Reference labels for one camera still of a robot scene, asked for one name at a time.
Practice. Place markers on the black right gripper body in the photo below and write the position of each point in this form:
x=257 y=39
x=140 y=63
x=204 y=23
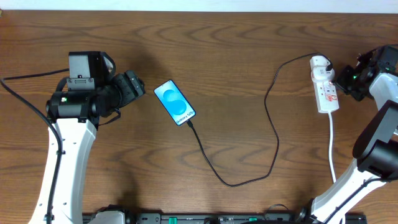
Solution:
x=347 y=82

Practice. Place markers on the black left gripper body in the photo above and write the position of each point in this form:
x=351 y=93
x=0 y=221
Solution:
x=131 y=88

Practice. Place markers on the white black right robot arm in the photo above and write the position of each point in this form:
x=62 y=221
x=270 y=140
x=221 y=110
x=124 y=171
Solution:
x=375 y=152

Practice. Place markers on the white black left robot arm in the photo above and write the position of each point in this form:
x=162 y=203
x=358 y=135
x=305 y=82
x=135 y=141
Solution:
x=93 y=90

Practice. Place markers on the white power strip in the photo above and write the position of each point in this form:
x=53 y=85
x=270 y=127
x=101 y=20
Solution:
x=322 y=75

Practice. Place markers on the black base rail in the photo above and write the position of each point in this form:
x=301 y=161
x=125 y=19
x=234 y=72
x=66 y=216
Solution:
x=155 y=218

